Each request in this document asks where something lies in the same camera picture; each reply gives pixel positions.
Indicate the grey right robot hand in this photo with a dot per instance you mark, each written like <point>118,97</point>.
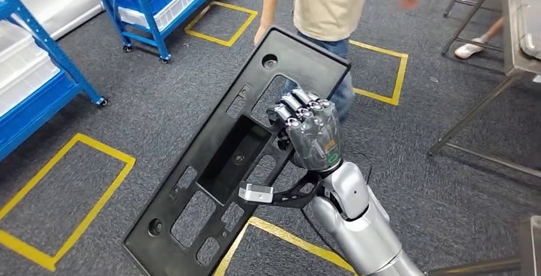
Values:
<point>315,139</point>

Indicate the black plastic plate frame part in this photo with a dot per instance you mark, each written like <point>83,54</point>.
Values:
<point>169,206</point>

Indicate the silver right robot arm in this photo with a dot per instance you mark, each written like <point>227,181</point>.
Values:
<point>363,236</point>

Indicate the stainless steel workbench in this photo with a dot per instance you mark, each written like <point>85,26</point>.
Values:
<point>513,33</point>

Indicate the blue metal shelf rack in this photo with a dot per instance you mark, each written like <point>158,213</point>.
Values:
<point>55,54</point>

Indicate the yellow floor tape square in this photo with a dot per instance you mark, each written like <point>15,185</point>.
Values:
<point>399,80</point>
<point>296,242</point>
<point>219,39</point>
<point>25,253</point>

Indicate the white cart crate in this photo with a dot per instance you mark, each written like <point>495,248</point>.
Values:
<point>173,12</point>

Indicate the blue wheeled cart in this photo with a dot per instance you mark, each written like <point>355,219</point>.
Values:
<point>143,16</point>

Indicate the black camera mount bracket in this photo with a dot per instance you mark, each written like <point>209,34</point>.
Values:
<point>296,198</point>

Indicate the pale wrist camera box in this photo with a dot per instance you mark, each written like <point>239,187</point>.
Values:
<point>255,193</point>

